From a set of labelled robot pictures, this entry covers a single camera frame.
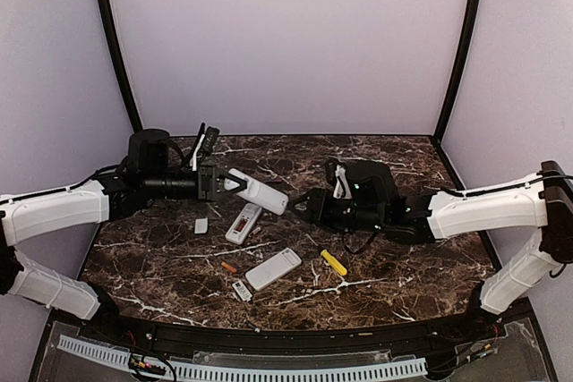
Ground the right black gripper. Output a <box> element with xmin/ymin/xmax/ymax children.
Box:
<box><xmin>287</xmin><ymin>186</ymin><xmax>387</xmax><ymax>233</ymax></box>

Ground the white remote control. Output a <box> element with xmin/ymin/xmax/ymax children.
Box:
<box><xmin>245</xmin><ymin>248</ymin><xmax>302</xmax><ymax>291</ymax></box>
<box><xmin>228</xmin><ymin>169</ymin><xmax>289</xmax><ymax>216</ymax></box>

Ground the small white battery cover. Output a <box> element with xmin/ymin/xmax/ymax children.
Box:
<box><xmin>193</xmin><ymin>217</ymin><xmax>209</xmax><ymax>234</ymax></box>

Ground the white remote with display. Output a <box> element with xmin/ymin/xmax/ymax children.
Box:
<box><xmin>225</xmin><ymin>203</ymin><xmax>262</xmax><ymax>245</ymax></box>

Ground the yellow handled screwdriver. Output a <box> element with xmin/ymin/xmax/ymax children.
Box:
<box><xmin>319</xmin><ymin>249</ymin><xmax>347</xmax><ymax>276</ymax></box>

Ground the orange AAA battery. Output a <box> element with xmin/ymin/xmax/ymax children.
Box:
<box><xmin>221</xmin><ymin>261</ymin><xmax>237</xmax><ymax>273</ymax></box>

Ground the white battery compartment cover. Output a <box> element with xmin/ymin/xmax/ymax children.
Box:
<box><xmin>232</xmin><ymin>280</ymin><xmax>252</xmax><ymax>301</ymax></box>

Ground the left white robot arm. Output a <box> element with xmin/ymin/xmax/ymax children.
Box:
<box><xmin>1</xmin><ymin>126</ymin><xmax>248</xmax><ymax>343</ymax></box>

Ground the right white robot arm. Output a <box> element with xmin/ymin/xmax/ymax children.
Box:
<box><xmin>288</xmin><ymin>158</ymin><xmax>572</xmax><ymax>341</ymax></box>

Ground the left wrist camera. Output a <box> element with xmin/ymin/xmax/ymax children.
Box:
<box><xmin>185</xmin><ymin>123</ymin><xmax>220</xmax><ymax>171</ymax></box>

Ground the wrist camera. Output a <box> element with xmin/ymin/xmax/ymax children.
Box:
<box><xmin>185</xmin><ymin>123</ymin><xmax>220</xmax><ymax>171</ymax></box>
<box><xmin>325</xmin><ymin>158</ymin><xmax>352</xmax><ymax>199</ymax></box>

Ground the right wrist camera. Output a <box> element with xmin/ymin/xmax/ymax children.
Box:
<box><xmin>325</xmin><ymin>158</ymin><xmax>352</xmax><ymax>199</ymax></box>

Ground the black front table rail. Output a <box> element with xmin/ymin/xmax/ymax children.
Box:
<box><xmin>78</xmin><ymin>315</ymin><xmax>501</xmax><ymax>356</ymax></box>

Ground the white slotted cable duct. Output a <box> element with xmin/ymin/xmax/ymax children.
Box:
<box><xmin>57</xmin><ymin>335</ymin><xmax>428</xmax><ymax>381</ymax></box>

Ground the left black frame post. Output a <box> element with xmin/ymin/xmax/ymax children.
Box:
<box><xmin>97</xmin><ymin>0</ymin><xmax>143</xmax><ymax>133</ymax></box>

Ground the black frame post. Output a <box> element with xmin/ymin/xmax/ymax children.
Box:
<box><xmin>97</xmin><ymin>0</ymin><xmax>143</xmax><ymax>133</ymax></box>
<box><xmin>432</xmin><ymin>0</ymin><xmax>480</xmax><ymax>147</ymax></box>

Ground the right black frame post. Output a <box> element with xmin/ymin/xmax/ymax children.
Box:
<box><xmin>432</xmin><ymin>0</ymin><xmax>480</xmax><ymax>147</ymax></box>

